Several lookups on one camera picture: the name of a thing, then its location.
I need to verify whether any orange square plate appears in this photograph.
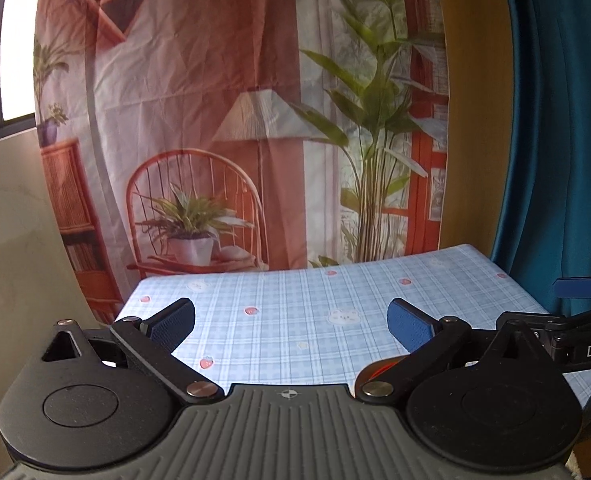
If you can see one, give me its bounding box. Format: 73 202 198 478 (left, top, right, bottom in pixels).
354 356 408 401

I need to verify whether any teal curtain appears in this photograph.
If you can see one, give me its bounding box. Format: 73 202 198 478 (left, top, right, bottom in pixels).
492 0 591 316

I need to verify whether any blue plaid tablecloth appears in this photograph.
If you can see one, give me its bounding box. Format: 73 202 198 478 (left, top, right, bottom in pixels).
120 245 543 389

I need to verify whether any printed room scene backdrop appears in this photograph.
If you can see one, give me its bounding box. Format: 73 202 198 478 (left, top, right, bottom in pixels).
34 0 449 323

